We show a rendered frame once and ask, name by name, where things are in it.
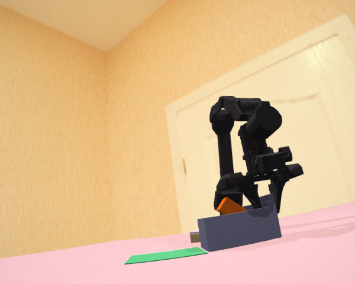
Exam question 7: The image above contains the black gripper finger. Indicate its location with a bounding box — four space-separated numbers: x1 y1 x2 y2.
268 179 289 213
237 184 262 209

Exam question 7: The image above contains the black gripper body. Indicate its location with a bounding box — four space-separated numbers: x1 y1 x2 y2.
219 143 304 191

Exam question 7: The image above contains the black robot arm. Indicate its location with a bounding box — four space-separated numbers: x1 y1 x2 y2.
209 96 293 211

